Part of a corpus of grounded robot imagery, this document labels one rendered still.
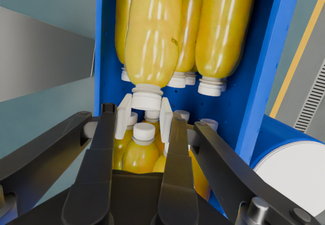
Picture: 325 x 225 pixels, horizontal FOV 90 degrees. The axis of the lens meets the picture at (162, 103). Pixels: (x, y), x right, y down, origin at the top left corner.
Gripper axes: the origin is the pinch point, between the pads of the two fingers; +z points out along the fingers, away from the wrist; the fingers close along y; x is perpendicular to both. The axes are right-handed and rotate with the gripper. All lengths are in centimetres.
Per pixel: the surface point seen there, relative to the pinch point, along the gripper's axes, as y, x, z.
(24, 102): -102, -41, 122
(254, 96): 11.9, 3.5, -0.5
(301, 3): 114, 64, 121
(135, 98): -1.4, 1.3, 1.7
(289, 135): 39.7, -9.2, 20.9
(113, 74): -7.3, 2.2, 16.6
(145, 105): -0.1, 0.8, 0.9
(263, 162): 31.6, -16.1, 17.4
